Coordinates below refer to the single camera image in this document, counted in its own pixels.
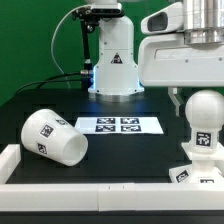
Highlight white lamp shade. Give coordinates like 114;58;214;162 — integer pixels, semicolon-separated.
21;109;88;166

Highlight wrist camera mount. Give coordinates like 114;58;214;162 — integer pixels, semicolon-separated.
141;2;184;35

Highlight black camera on stand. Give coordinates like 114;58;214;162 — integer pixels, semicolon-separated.
72;2;124;76

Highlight white lamp bulb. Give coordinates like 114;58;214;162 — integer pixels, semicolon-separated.
185;90;224;153

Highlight white fence rail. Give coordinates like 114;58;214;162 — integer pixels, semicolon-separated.
0;144;21;184
0;183;224;212

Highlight white lamp base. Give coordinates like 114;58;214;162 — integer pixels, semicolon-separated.
169;143;224;184

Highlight white left fence rail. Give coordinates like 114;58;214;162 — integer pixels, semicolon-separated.
0;144;21;184

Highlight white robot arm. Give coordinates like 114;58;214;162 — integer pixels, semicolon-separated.
86;0;224;100

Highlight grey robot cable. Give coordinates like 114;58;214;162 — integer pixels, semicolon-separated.
50;4;88;89

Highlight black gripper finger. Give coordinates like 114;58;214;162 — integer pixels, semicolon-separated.
168;87;184;116

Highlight black table cables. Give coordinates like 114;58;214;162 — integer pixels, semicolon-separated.
14;69;91;96

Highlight white front fence rail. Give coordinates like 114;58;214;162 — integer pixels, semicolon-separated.
0;183;224;212

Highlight white marker sheet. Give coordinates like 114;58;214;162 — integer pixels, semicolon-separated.
75;117;163;134

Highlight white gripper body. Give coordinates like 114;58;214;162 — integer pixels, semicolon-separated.
138;33;224;87

